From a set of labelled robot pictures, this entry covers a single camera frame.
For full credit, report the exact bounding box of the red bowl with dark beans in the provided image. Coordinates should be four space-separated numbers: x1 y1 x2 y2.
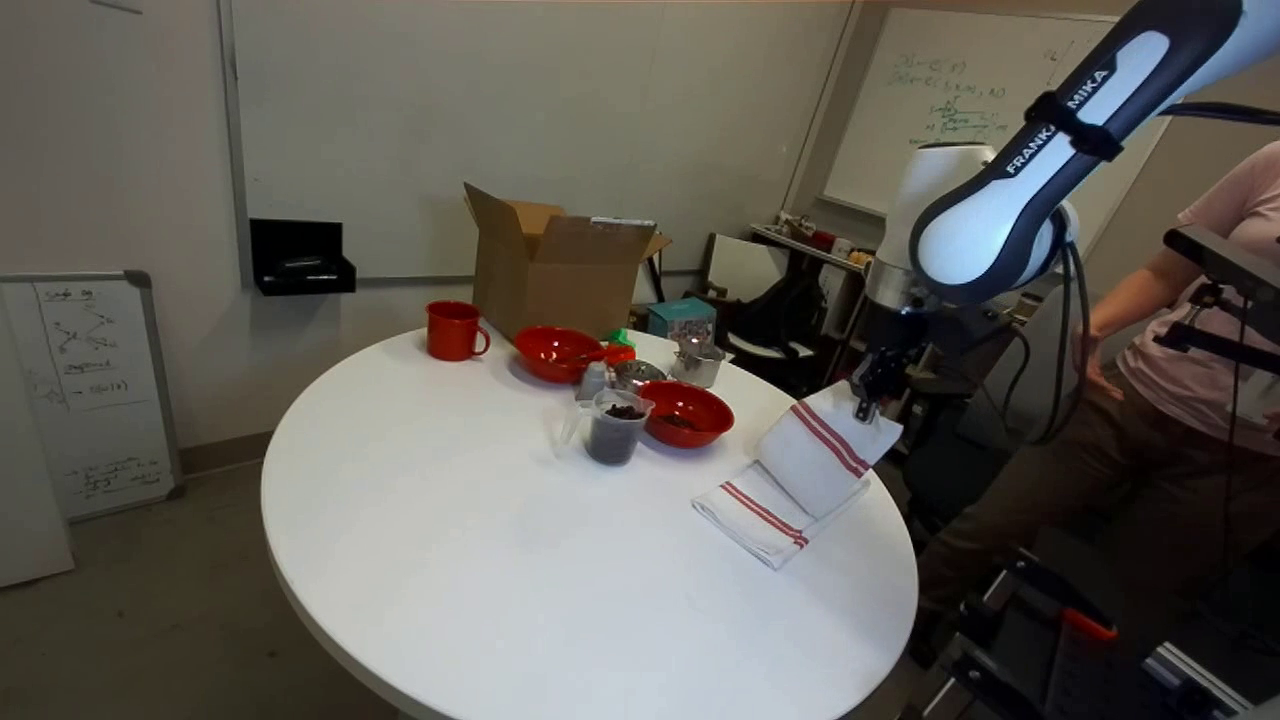
637 374 741 452

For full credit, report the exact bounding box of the small framed whiteboard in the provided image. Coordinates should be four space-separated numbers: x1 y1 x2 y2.
0 268 187 528

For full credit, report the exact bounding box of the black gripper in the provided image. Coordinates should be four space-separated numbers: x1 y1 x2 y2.
849 299 962 431

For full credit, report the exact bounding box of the black chair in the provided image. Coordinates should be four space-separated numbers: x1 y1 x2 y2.
697 231 817 391

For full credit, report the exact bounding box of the black case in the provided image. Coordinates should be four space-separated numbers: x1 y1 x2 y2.
243 216 361 299

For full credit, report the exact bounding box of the cluttered shelf unit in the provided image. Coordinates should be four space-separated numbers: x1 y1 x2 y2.
752 216 1004 452

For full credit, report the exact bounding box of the open cardboard box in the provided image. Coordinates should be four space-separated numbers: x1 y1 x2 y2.
461 178 668 342

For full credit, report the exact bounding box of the teal box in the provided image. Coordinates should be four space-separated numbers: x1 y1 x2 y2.
645 296 721 338

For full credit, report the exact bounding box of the red mug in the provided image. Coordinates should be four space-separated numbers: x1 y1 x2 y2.
426 296 495 363

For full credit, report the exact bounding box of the clear empty glass cup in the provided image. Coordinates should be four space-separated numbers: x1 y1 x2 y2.
668 325 735 391

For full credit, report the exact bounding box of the black frame with red handle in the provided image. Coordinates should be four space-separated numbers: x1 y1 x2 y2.
917 542 1280 720

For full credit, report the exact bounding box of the empty red bowl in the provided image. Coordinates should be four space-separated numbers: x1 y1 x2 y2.
513 325 607 389

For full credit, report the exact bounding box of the clear cup with dark beans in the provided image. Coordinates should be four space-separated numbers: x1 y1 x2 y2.
580 394 651 469

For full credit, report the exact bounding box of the person in pink shirt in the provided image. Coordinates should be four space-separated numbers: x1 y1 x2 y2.
917 134 1280 673
1011 95 1280 447

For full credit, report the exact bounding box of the large blank wall whiteboard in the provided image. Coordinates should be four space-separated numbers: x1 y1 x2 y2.
216 0 863 289

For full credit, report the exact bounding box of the black camera stand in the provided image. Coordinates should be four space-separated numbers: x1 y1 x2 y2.
1152 224 1280 374

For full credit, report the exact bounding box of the small red green bottle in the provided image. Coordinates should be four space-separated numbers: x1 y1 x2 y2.
599 325 642 374

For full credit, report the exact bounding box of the white towel with red stripes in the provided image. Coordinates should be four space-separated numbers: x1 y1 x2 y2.
690 381 910 571

